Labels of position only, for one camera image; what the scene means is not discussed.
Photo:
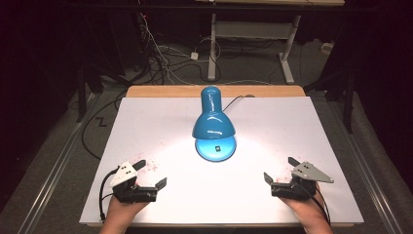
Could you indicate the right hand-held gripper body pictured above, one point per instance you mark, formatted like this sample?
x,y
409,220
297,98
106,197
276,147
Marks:
x,y
302,188

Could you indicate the white floor box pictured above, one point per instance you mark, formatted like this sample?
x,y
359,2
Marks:
x,y
326,48

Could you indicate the white power adapter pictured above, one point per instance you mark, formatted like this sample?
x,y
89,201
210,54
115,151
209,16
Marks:
x,y
194,56

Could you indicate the person's left hand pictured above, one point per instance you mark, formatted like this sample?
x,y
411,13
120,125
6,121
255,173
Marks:
x,y
121,211

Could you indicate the person's right hand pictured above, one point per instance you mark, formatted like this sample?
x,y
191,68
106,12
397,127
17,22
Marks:
x,y
308,209

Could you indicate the metal floor rail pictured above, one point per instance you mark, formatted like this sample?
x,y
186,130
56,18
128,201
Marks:
x,y
52,175
370,175

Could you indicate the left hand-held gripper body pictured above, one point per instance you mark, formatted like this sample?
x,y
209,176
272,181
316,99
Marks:
x,y
128,191

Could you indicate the black stand leg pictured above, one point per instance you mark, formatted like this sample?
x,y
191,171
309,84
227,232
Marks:
x,y
80,94

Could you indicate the blue desk lamp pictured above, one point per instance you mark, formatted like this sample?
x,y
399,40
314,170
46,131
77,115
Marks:
x,y
212,123

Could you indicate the white metal desk frame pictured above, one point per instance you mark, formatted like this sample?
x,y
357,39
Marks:
x,y
250,30

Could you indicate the white table sheet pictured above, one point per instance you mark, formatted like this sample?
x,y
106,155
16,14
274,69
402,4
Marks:
x,y
266,136

